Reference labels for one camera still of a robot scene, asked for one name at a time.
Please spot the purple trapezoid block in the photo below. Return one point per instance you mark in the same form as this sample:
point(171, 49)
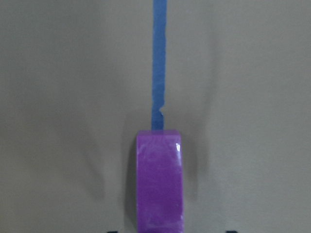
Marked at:
point(159, 182)

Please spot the brown paper table mat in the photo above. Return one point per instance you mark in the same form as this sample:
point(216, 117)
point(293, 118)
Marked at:
point(75, 88)

